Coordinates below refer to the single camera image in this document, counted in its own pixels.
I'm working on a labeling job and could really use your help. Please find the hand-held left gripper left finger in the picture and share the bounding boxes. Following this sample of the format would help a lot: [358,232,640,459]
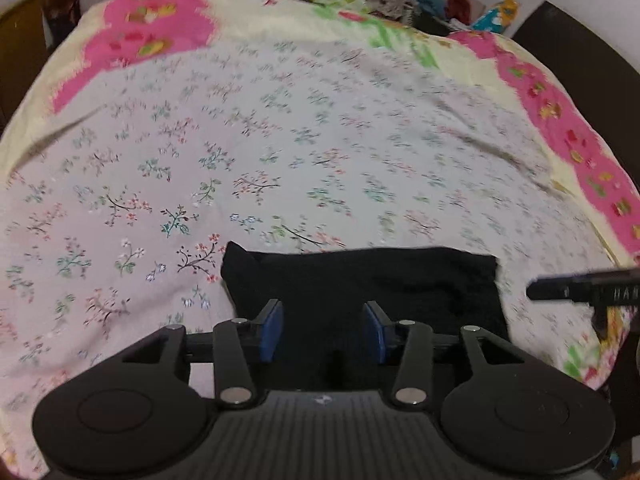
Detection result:
[122,299,286,407]

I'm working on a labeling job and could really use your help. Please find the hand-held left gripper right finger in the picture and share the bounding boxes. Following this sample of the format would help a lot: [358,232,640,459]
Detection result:
[361,301,526,406]

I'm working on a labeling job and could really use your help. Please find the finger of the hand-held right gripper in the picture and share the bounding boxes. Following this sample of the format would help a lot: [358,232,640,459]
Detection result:
[526,274,568,303]

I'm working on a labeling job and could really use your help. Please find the black pants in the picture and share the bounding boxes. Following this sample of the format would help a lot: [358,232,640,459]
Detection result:
[220,241,512,392]

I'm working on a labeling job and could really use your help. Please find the floral bedsheet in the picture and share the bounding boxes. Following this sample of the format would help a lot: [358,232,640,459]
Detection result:
[0,37,618,478]

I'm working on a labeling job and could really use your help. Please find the dark brown wooden panel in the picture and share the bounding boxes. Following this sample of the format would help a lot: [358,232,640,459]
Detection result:
[510,0,640,128]

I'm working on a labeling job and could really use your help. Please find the yellow blue printed cloth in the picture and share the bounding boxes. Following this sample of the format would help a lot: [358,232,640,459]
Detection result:
[471,0,520,34]

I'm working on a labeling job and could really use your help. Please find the red cloth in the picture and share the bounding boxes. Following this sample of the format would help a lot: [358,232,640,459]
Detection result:
[446,0,472,24]

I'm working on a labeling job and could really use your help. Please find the pile of mixed clothes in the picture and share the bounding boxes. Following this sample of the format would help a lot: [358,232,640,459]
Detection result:
[234,0,488,37]

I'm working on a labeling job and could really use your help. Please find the cream pink flowered blanket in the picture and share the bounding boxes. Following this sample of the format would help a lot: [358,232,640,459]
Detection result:
[0,0,640,393]

